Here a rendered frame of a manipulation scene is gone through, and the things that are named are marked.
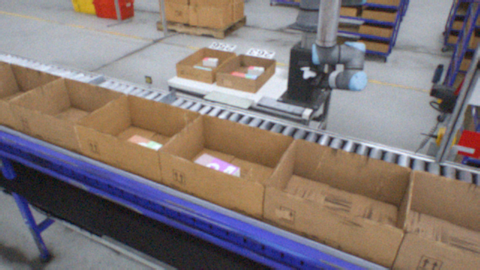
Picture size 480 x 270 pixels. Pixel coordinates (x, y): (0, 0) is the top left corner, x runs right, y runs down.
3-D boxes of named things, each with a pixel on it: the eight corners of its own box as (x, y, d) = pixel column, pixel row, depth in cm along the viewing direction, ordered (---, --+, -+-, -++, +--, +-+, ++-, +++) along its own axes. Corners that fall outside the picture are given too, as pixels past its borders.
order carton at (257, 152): (292, 174, 136) (296, 137, 126) (262, 226, 113) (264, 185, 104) (204, 147, 150) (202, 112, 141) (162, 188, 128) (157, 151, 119)
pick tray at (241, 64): (276, 73, 252) (277, 59, 247) (255, 94, 223) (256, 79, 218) (240, 66, 262) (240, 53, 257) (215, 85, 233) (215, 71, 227)
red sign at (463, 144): (478, 158, 161) (489, 134, 155) (478, 159, 161) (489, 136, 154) (439, 148, 167) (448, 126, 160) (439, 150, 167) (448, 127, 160)
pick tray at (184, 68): (236, 65, 264) (236, 52, 258) (211, 85, 234) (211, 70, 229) (204, 59, 274) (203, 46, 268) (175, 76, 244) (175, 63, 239)
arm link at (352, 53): (341, 41, 157) (339, 69, 159) (368, 41, 155) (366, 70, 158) (338, 42, 166) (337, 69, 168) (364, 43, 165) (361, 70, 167)
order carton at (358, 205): (400, 207, 121) (413, 168, 112) (389, 274, 99) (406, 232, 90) (292, 174, 136) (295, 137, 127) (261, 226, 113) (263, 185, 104)
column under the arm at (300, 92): (290, 85, 235) (295, 36, 217) (329, 93, 225) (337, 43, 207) (276, 101, 215) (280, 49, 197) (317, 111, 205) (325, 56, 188)
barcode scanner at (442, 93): (424, 100, 165) (434, 80, 158) (451, 109, 161) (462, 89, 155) (423, 106, 160) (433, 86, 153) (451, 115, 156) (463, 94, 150)
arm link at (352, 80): (370, 70, 160) (368, 91, 162) (349, 69, 171) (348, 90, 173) (355, 70, 156) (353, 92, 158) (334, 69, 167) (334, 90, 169)
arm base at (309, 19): (305, 19, 208) (306, 1, 202) (335, 23, 197) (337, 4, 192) (288, 25, 195) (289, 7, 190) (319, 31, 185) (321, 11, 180)
